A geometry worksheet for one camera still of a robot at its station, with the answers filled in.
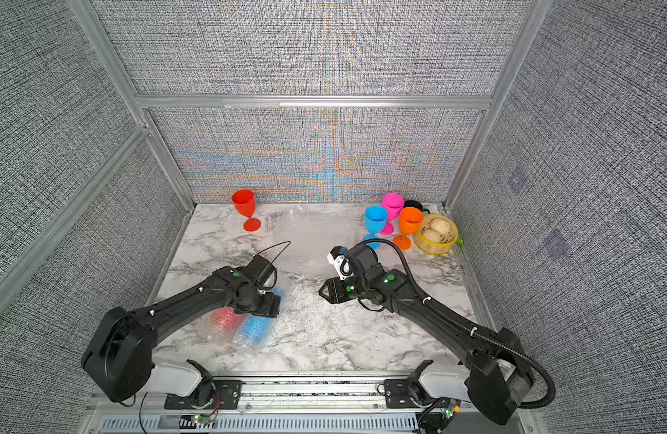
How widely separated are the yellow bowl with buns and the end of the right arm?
45cm

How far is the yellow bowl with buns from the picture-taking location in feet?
3.38

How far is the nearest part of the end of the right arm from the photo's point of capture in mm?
568
